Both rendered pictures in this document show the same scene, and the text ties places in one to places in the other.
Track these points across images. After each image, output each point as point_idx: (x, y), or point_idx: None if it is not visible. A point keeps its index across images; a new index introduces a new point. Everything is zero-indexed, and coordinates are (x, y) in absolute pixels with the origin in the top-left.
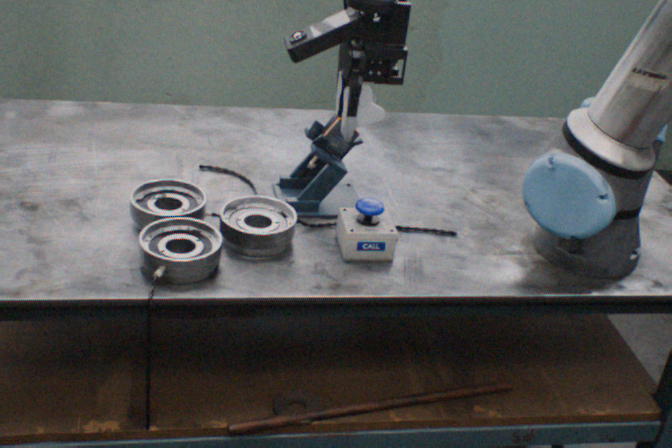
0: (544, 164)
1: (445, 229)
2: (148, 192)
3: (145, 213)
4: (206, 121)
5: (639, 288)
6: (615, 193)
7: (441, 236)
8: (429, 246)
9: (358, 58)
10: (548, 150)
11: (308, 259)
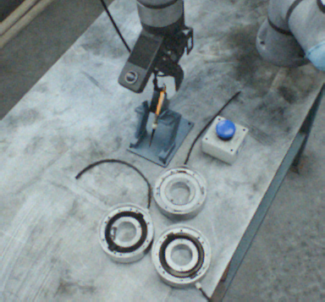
0: None
1: (230, 92)
2: (103, 235)
3: (135, 255)
4: (19, 137)
5: None
6: None
7: (236, 100)
8: (242, 112)
9: (176, 58)
10: (322, 33)
11: (218, 183)
